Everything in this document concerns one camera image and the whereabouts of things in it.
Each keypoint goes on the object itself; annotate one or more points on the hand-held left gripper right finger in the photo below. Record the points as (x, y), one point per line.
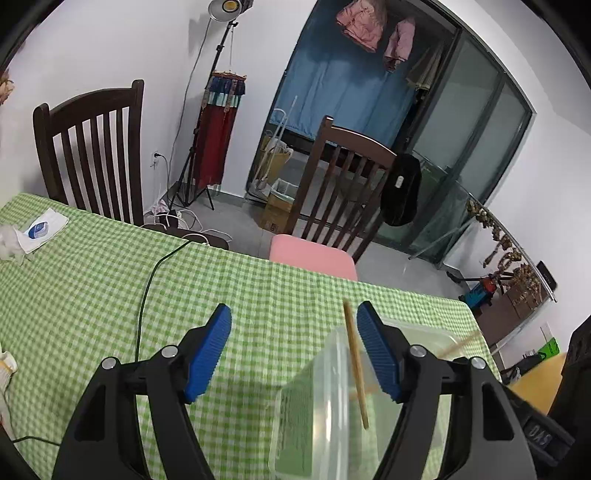
(378, 355)

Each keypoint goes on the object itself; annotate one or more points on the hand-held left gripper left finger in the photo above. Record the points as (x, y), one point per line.
(210, 355)

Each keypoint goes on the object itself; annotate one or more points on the wooden chopstick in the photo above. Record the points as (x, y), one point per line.
(355, 360)
(461, 345)

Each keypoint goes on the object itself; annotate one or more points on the clear plastic container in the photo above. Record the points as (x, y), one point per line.
(323, 415)

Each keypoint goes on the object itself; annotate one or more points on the green label box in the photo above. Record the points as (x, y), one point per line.
(549, 350)

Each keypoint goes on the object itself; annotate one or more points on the blue and red tool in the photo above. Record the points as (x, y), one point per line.
(480, 293)

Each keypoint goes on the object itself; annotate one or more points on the pink seat cushion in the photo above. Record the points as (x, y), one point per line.
(309, 254)

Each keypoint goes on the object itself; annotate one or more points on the green checkered tablecloth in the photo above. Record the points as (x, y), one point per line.
(92, 286)

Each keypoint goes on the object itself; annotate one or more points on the cardboard box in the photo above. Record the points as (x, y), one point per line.
(277, 212)

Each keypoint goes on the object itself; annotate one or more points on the black bag on chair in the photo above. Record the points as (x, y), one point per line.
(401, 194)

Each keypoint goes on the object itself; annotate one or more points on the hanging dried food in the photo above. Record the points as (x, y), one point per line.
(503, 240)

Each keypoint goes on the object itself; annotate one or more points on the white work glove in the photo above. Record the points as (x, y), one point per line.
(7, 369)

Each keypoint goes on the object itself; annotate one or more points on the dark wooden chair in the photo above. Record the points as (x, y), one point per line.
(137, 152)
(316, 159)

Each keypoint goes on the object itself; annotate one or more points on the beige paper bag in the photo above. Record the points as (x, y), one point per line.
(272, 157)

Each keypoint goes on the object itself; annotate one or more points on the white tissue packet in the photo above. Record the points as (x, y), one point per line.
(39, 228)

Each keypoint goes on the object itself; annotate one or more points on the red hanging cloth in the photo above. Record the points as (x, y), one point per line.
(217, 138)

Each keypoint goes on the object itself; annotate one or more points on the crumpled white tissue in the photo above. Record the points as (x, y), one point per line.
(9, 242)

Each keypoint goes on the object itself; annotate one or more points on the glass sliding door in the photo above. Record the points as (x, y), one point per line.
(475, 138)

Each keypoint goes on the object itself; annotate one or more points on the blue curtain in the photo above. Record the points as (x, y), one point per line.
(332, 87)

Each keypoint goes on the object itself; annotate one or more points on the beige hanging garment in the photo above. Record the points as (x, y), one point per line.
(425, 69)

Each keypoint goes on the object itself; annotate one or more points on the small pink jacket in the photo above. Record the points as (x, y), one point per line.
(399, 41)

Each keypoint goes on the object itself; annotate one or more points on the large pink jacket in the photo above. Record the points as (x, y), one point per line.
(362, 23)

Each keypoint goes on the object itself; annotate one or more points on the studio light on stand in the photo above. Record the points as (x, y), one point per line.
(228, 7)

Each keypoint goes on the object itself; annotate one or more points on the wall socket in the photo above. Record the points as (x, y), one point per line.
(155, 159)

